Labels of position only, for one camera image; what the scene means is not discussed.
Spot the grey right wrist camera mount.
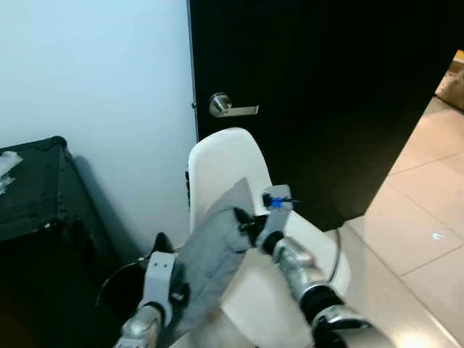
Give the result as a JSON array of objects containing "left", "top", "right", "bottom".
[{"left": 260, "top": 185, "right": 294, "bottom": 247}]

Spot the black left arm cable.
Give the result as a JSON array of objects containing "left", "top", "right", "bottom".
[{"left": 96, "top": 257, "right": 149, "bottom": 305}]

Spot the patterned fabric pillow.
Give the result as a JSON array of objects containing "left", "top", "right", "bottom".
[{"left": 156, "top": 178, "right": 256, "bottom": 348}]

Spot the black cabinet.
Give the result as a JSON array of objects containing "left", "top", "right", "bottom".
[{"left": 0, "top": 136, "right": 138, "bottom": 348}]

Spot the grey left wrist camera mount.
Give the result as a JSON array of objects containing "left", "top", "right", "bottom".
[{"left": 141, "top": 252, "right": 177, "bottom": 323}]

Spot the black door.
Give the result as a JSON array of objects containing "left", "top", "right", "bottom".
[{"left": 187, "top": 0, "right": 464, "bottom": 231}]

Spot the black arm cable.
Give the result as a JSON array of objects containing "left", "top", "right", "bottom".
[
  {"left": 96, "top": 257, "right": 149, "bottom": 305},
  {"left": 281, "top": 196, "right": 342, "bottom": 283}
]

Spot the silver door lever handle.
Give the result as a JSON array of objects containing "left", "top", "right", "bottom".
[{"left": 208, "top": 92, "right": 260, "bottom": 119}]

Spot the white plastic chair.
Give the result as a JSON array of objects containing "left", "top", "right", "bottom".
[{"left": 187, "top": 128, "right": 352, "bottom": 348}]

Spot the brown cardboard box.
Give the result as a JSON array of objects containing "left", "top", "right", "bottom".
[{"left": 435, "top": 49, "right": 464, "bottom": 111}]

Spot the white crumpled plastic item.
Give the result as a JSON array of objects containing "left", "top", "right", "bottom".
[{"left": 0, "top": 151, "right": 24, "bottom": 195}]

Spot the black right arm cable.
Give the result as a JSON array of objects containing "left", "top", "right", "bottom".
[{"left": 281, "top": 196, "right": 342, "bottom": 283}]

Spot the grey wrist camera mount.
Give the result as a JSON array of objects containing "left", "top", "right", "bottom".
[
  {"left": 141, "top": 252, "right": 177, "bottom": 323},
  {"left": 260, "top": 185, "right": 294, "bottom": 247}
]

